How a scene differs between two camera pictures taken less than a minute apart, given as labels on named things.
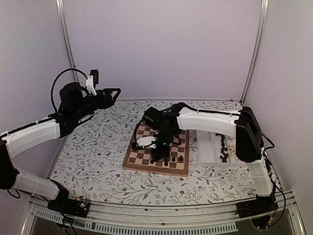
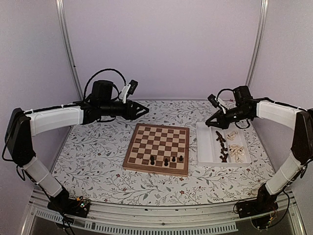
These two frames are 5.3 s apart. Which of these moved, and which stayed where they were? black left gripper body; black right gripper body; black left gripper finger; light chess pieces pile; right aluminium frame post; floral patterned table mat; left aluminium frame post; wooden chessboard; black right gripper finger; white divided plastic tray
Moved: black right gripper finger; black right gripper body; black left gripper finger; black left gripper body
Stayed: white divided plastic tray; wooden chessboard; floral patterned table mat; right aluminium frame post; left aluminium frame post; light chess pieces pile
